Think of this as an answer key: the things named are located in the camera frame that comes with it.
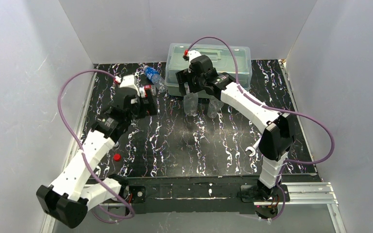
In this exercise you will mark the silver open-end wrench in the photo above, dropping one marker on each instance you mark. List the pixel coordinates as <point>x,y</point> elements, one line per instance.
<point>251,150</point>

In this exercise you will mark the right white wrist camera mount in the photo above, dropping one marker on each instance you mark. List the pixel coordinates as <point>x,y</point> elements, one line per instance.
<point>189,55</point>

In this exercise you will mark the red bottle cap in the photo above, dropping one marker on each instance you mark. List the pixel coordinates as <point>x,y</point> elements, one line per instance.
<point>117,157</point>

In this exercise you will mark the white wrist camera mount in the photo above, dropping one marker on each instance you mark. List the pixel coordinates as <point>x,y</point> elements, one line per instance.
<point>189,55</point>
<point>128,81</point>

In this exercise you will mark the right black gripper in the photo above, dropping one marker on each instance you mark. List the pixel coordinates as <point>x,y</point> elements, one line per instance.
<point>192,85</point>

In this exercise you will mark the translucent plastic storage box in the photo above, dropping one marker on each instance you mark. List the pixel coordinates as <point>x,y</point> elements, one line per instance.
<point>221,59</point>

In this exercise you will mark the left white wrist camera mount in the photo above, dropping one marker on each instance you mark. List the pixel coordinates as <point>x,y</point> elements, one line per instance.
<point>128,81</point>

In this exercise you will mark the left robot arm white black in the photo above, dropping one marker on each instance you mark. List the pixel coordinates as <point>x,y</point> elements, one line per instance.
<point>66,198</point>

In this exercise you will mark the blue label plastic bottle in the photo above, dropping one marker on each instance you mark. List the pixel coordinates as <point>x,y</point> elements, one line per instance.
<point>156,79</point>

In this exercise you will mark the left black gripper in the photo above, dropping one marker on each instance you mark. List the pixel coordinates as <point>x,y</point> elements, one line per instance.
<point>146,105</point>

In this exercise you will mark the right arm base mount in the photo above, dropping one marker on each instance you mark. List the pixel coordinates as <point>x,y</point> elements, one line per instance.
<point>266,200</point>

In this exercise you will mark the clear unlabelled plastic bottle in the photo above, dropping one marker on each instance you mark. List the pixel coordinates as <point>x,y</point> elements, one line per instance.
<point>214,106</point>

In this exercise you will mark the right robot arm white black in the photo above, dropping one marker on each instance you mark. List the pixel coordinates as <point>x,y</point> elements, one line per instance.
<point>277,128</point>

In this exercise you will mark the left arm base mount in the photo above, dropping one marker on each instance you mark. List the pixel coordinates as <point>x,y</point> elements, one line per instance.
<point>131,194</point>

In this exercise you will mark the aluminium frame rail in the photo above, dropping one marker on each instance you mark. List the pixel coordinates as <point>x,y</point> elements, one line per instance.
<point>227,194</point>

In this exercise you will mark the red label plastic bottle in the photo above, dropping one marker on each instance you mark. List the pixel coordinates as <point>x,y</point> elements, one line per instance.
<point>147,90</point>

